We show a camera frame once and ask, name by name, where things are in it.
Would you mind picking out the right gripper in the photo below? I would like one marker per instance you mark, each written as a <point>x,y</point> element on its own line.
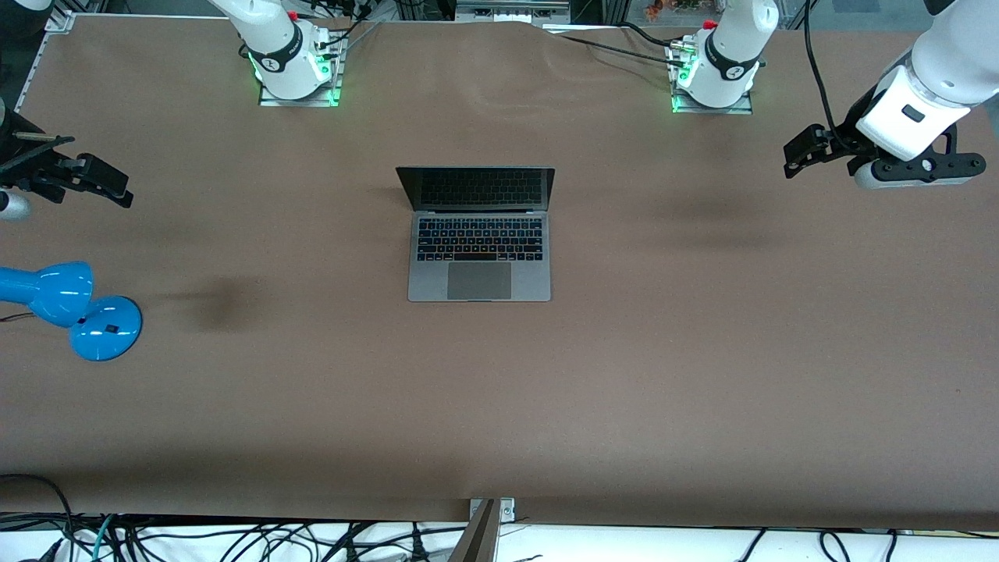
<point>22,168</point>

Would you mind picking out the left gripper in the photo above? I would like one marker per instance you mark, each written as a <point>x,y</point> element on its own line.
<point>844,143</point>

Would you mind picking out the grey laptop computer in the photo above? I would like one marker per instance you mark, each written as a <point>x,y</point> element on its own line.
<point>476,281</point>

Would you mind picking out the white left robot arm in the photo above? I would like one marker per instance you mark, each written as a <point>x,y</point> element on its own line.
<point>730,55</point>

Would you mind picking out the blue desk lamp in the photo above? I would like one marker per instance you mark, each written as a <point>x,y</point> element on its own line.
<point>47,293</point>

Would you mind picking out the orange plastic object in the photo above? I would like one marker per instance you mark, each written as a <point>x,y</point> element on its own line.
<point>671,8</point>

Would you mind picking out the brown table cover sheet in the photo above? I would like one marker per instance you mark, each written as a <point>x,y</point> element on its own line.
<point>702,351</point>

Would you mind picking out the grey power strip box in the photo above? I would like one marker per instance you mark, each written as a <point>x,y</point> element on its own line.
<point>511,11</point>

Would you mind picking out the dark metal support bar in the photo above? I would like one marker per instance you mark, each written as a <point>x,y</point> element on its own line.
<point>476,538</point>

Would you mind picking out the black left camera mount bracket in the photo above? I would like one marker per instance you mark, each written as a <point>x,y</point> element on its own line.
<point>929,166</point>

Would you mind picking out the aluminium table frame profile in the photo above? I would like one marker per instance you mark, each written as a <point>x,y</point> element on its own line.
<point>47,55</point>

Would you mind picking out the black metal frame post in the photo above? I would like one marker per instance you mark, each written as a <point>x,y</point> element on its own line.
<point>601,9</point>

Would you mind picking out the small metal table bracket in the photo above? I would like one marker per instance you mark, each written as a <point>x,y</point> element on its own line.
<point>507,510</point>

